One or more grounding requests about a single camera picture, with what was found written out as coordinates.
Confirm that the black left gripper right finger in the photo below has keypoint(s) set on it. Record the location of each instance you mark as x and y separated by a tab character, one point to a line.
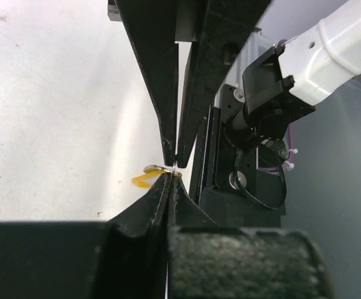
209	261

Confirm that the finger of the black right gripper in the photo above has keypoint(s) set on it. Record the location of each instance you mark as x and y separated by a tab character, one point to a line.
223	27
151	29

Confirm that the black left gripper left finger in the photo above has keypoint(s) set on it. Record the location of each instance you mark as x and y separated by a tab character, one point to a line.
124	257

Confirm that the key with yellow tag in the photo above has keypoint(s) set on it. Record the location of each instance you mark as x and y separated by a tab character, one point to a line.
151	174

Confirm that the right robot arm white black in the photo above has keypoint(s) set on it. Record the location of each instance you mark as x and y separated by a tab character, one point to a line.
184	50

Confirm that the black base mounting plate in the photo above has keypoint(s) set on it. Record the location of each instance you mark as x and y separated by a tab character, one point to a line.
227	185

